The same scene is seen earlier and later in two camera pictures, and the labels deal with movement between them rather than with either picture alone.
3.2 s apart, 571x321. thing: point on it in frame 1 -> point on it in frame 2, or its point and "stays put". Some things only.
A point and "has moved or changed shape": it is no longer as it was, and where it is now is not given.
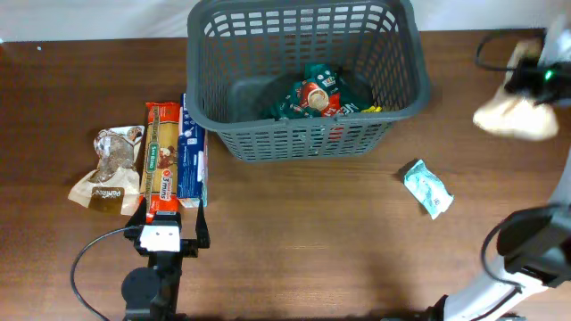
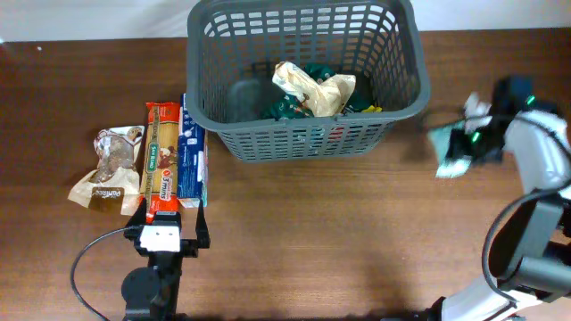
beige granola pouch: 114,186 stays put
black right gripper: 521,79 -> 456,147
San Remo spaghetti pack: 160,175 stays put
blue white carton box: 192,160 stays put
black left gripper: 190,248 stays put
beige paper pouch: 513,115 has moved or changed shape
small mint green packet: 427,187 -> 449,167
